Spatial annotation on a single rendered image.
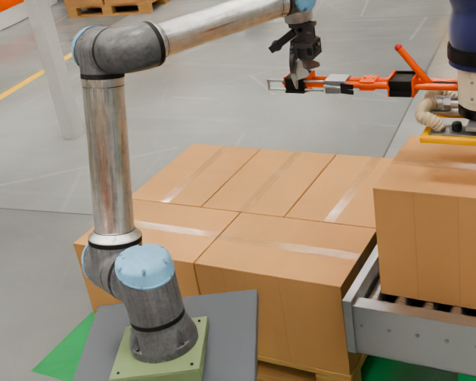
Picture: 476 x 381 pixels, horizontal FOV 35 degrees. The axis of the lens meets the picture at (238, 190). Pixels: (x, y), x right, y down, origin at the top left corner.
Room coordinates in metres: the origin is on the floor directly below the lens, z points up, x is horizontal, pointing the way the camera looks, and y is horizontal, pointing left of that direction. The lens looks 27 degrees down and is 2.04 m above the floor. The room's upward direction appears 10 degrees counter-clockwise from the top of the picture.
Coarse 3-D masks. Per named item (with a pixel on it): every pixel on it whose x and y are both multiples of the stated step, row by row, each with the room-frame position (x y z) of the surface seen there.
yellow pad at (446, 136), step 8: (448, 128) 2.01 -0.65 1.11; (456, 128) 1.97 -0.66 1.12; (464, 128) 1.99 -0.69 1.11; (424, 136) 1.99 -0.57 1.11; (432, 136) 1.98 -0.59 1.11; (440, 136) 1.97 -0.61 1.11; (448, 136) 1.96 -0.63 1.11; (456, 136) 1.95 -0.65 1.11; (464, 136) 1.94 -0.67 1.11; (472, 136) 1.92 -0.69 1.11; (456, 144) 1.94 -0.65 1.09; (464, 144) 1.92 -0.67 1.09; (472, 144) 1.91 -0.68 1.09
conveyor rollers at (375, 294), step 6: (378, 282) 2.09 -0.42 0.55; (378, 288) 2.05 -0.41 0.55; (372, 294) 2.03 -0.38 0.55; (378, 294) 2.02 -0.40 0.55; (384, 294) 2.03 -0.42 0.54; (384, 300) 2.03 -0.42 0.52; (396, 300) 1.98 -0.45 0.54; (402, 300) 1.96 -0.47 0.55; (408, 300) 1.97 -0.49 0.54; (426, 306) 1.91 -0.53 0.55; (432, 306) 1.91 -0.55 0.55; (438, 306) 1.93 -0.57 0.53; (456, 306) 1.89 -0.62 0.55; (456, 312) 1.86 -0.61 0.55; (462, 312) 1.86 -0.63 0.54
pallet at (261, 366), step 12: (264, 360) 2.29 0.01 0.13; (276, 360) 2.27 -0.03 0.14; (360, 360) 2.19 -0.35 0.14; (264, 372) 2.35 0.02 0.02; (276, 372) 2.34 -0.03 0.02; (288, 372) 2.33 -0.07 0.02; (300, 372) 2.31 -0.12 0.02; (312, 372) 2.19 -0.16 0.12; (324, 372) 2.16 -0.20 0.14; (360, 372) 2.18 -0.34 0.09
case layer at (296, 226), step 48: (192, 144) 3.57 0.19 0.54; (144, 192) 3.11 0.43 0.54; (192, 192) 3.02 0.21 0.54; (240, 192) 2.94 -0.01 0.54; (288, 192) 2.86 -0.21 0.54; (336, 192) 2.78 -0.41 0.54; (144, 240) 2.66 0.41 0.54; (192, 240) 2.59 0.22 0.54; (240, 240) 2.53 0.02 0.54; (288, 240) 2.46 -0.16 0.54; (336, 240) 2.40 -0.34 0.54; (96, 288) 2.71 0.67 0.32; (192, 288) 2.44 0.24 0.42; (240, 288) 2.32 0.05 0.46; (288, 288) 2.21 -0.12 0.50; (336, 288) 2.11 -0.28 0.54; (288, 336) 2.23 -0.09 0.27; (336, 336) 2.12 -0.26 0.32
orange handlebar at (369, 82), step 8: (352, 80) 2.25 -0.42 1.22; (360, 80) 2.21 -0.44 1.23; (368, 80) 2.20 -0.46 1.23; (376, 80) 2.21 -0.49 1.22; (384, 80) 2.20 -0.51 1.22; (432, 80) 2.12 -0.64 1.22; (440, 80) 2.11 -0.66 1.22; (448, 80) 2.10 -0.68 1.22; (456, 80) 2.09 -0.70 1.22; (360, 88) 2.20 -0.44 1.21; (368, 88) 2.19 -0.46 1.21; (376, 88) 2.17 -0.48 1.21; (384, 88) 2.16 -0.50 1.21; (416, 88) 2.11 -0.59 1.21; (424, 88) 2.09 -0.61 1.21; (432, 88) 2.08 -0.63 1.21; (440, 88) 2.07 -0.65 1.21; (448, 88) 2.06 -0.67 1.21; (456, 88) 2.04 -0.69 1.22
